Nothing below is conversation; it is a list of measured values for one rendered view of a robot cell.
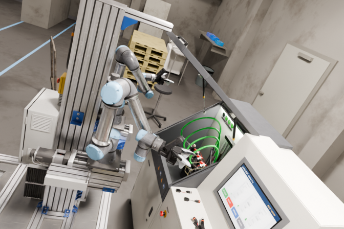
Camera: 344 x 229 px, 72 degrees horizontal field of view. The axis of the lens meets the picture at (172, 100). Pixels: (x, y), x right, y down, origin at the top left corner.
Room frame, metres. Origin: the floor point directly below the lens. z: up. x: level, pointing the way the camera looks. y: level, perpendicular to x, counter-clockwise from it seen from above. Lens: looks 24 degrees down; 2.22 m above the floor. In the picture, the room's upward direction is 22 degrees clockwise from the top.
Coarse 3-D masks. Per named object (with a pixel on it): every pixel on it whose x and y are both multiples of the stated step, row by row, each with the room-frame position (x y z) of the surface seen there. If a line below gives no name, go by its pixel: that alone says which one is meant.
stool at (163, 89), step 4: (156, 84) 3.93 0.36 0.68; (156, 88) 3.78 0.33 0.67; (160, 88) 3.82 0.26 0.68; (164, 88) 3.89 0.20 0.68; (168, 88) 3.97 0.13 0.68; (160, 92) 3.74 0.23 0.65; (164, 92) 3.76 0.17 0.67; (168, 92) 3.81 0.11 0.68; (172, 92) 3.90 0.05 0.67; (160, 96) 3.89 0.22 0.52; (156, 104) 3.89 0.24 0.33; (156, 108) 3.89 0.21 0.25; (144, 112) 3.91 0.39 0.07; (148, 112) 3.92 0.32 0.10; (152, 112) 4.02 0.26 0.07; (148, 116) 3.80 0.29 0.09; (152, 116) 3.86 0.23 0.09; (156, 116) 3.92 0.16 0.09; (160, 116) 3.98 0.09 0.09; (156, 120) 3.80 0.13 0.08; (164, 120) 4.03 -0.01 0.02; (160, 124) 3.71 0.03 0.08
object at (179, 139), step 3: (177, 138) 1.13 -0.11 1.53; (180, 138) 1.12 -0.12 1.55; (183, 138) 1.14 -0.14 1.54; (171, 141) 1.15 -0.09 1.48; (174, 141) 1.12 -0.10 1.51; (177, 141) 1.11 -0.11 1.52; (180, 141) 1.11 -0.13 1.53; (168, 144) 1.12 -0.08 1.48; (171, 144) 1.11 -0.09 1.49; (174, 144) 1.11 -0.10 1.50; (165, 147) 1.11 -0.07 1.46; (168, 147) 1.11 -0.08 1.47; (171, 147) 1.11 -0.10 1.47
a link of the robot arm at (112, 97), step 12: (108, 84) 1.15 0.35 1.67; (120, 84) 1.18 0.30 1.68; (108, 96) 1.13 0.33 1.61; (120, 96) 1.14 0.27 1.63; (108, 108) 1.15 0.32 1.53; (108, 120) 1.16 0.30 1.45; (96, 132) 1.17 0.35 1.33; (108, 132) 1.17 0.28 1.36; (96, 144) 1.14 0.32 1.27; (108, 144) 1.17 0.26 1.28; (96, 156) 1.13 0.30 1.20
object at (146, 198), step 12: (144, 168) 1.91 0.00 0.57; (144, 180) 1.80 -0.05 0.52; (156, 180) 1.59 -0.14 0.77; (132, 192) 1.97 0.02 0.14; (144, 192) 1.70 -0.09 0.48; (156, 192) 1.51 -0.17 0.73; (144, 204) 1.61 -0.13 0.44; (156, 204) 1.43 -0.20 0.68; (144, 216) 1.52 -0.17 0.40; (144, 228) 1.44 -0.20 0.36
